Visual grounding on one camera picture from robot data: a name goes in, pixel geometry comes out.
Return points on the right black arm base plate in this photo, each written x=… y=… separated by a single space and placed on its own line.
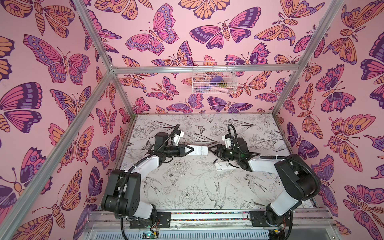
x=268 y=219

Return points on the white remote control green sticker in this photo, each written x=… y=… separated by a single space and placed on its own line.
x=224 y=166

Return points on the green circuit board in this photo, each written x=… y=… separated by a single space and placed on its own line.
x=148 y=235

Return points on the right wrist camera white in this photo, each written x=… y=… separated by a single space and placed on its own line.
x=228 y=141

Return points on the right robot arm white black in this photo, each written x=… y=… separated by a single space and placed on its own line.
x=300 y=182

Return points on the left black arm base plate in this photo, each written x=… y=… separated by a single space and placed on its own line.
x=161 y=220

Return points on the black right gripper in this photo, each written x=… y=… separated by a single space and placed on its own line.
x=224 y=151

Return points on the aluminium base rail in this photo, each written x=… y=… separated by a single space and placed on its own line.
x=308 y=224

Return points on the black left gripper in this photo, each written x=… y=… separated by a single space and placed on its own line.
x=183 y=154

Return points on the purple item in basket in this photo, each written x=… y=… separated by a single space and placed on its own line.
x=217 y=80

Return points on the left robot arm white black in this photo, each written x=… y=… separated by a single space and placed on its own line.
x=123 y=192

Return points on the white wire basket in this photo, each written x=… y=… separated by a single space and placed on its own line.
x=201 y=76

